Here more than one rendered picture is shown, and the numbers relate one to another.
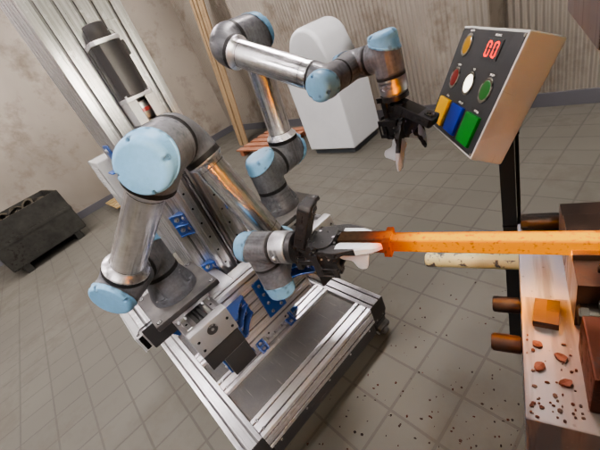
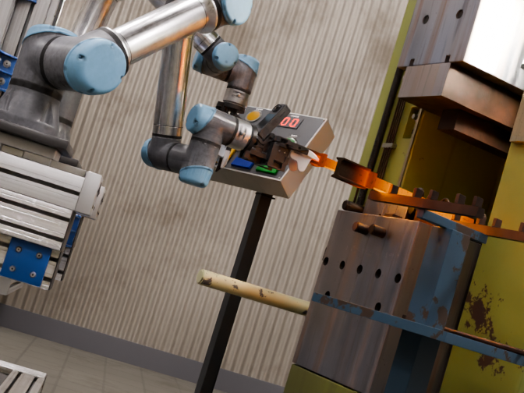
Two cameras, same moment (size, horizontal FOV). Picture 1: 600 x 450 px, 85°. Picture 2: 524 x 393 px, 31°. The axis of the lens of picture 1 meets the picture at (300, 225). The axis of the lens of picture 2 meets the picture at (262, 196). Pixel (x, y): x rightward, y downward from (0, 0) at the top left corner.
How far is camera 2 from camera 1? 2.31 m
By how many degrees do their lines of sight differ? 72
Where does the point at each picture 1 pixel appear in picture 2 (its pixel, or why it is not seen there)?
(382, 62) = (247, 76)
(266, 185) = (69, 107)
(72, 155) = not seen: outside the picture
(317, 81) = (232, 51)
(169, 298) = (54, 126)
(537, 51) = (325, 133)
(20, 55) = not seen: outside the picture
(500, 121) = not seen: hidden behind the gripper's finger
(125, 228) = (177, 22)
